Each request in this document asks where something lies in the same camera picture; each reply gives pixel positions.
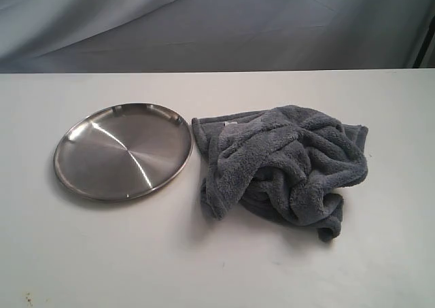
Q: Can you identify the grey fluffy towel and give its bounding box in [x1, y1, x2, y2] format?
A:
[192, 105, 368, 242]

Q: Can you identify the round stainless steel plate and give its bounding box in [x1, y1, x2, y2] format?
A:
[53, 103, 193, 203]

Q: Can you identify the grey backdrop cloth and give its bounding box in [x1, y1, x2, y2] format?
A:
[1, 0, 434, 73]

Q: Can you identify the dark stand at right edge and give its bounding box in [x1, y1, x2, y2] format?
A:
[412, 16, 435, 69]

